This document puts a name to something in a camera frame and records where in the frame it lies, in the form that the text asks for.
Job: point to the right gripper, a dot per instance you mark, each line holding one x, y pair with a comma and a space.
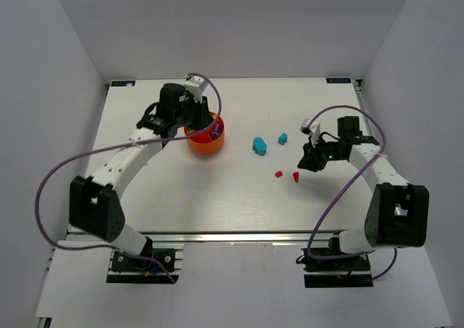
312, 155

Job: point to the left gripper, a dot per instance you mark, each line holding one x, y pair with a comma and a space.
199, 115

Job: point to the small teal lego brick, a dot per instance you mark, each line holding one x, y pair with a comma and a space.
282, 139

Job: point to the teal rounded lego brick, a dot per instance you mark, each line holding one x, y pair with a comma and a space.
259, 146

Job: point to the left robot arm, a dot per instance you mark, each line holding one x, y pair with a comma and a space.
95, 200

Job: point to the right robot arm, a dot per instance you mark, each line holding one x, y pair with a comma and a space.
398, 211

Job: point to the orange divided round container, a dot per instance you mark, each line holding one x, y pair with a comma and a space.
205, 144

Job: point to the right blue table label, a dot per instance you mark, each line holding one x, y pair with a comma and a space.
338, 80

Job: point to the blue table label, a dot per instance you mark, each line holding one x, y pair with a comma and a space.
129, 83
338, 80

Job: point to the left blue table label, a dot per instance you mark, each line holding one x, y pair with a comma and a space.
129, 83

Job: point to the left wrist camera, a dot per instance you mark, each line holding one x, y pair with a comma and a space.
195, 85

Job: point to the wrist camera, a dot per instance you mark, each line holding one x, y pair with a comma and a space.
311, 128
195, 85

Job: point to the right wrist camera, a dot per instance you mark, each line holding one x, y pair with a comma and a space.
311, 128

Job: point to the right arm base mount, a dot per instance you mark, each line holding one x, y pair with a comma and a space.
354, 272

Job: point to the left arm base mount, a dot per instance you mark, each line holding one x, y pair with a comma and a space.
162, 265

